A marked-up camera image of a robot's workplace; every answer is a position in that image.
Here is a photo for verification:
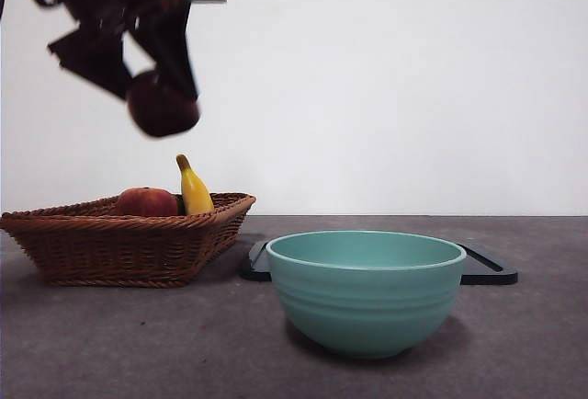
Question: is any red orange peach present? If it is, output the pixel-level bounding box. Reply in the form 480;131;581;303
114;187;179;217

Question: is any brown wicker basket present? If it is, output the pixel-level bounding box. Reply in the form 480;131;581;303
0;192;257;289

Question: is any dark rectangular tray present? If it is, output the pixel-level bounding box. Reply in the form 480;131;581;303
238;238;519;286

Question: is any yellow banana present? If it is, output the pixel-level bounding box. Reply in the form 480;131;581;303
175;154;216;216

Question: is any dark red plum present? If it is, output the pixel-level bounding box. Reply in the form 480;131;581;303
126;70;202;139

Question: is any teal ribbed bowl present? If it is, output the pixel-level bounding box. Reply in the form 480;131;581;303
265;230;468;359

